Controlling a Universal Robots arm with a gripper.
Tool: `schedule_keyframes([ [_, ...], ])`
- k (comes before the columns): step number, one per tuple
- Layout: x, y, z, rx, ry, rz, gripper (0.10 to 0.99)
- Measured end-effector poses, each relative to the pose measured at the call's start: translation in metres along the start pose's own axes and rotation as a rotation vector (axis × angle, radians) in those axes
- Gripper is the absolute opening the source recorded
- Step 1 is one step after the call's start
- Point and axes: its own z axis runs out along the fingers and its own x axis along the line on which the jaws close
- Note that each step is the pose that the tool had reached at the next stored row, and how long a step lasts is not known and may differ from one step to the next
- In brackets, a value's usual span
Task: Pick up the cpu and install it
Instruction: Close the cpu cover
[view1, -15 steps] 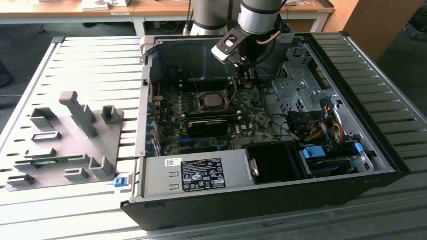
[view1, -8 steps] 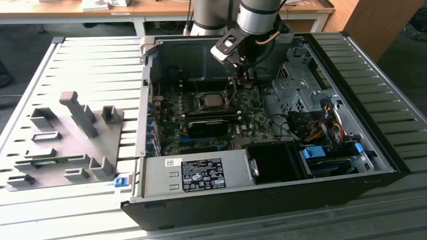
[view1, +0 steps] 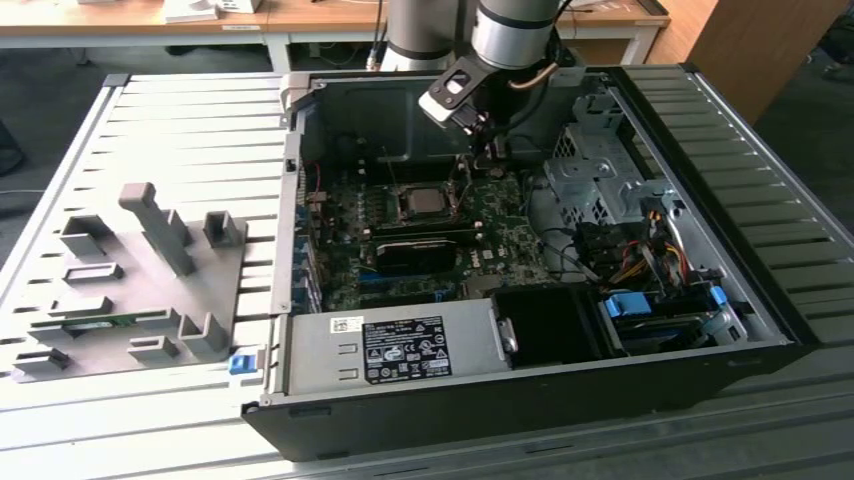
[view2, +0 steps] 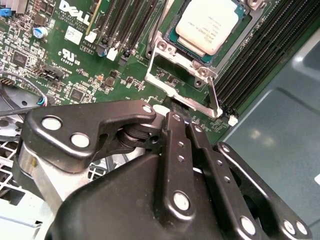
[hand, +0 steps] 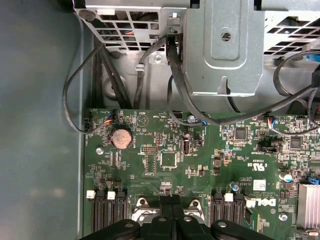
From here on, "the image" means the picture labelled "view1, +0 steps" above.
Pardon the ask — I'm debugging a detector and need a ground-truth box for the white box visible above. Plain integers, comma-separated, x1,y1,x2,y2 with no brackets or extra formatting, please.
163,0,225,25

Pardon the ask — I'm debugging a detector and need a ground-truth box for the black office chair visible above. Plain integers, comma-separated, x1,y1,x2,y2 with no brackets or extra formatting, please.
816,0,854,84

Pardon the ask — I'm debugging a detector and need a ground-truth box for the CPU socket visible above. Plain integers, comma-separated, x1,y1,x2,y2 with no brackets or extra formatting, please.
396,182,466,224

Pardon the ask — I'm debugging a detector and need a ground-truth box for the silver CPU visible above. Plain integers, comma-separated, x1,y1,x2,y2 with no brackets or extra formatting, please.
399,187,450,217

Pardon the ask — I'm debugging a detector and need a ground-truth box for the blue disk carrier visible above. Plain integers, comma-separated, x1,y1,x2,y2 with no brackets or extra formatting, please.
598,291,654,320

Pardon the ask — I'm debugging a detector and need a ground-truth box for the green motherboard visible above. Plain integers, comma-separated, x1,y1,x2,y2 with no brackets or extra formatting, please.
309,154,602,311

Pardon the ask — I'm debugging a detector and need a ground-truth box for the yellow red wire bundle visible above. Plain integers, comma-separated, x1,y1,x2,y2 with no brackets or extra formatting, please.
619,209,690,289

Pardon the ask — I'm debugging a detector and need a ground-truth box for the wooden cabinet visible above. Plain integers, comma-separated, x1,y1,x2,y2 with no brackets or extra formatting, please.
644,0,843,126

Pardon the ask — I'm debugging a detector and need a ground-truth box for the black open PC case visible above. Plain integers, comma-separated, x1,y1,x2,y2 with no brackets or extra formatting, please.
239,62,826,464

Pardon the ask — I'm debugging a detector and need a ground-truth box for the metal drive cage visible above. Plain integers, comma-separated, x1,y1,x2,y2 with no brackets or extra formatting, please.
543,74,688,226

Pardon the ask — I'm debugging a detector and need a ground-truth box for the black graphics card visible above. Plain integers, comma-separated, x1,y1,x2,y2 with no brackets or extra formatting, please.
369,237,462,276

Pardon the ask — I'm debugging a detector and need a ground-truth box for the wooden desk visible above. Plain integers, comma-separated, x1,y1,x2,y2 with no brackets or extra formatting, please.
0,0,672,74

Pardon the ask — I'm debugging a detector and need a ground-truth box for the grey parts rack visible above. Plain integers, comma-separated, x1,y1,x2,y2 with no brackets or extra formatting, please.
0,182,249,384

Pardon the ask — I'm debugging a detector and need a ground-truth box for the metal socket cover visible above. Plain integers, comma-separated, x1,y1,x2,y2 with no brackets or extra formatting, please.
447,154,478,221

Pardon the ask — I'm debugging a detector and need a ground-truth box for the green RAM stick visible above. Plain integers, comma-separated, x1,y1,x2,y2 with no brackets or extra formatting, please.
32,310,168,335

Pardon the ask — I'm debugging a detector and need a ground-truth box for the thin red wire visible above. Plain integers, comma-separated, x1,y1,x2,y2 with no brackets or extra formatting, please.
309,162,327,221

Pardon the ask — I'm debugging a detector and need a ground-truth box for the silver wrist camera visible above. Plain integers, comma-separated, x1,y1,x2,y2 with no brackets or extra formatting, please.
417,56,488,125

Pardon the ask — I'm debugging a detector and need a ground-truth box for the silver power supply unit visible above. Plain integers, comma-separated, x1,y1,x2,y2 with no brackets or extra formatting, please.
283,298,522,396

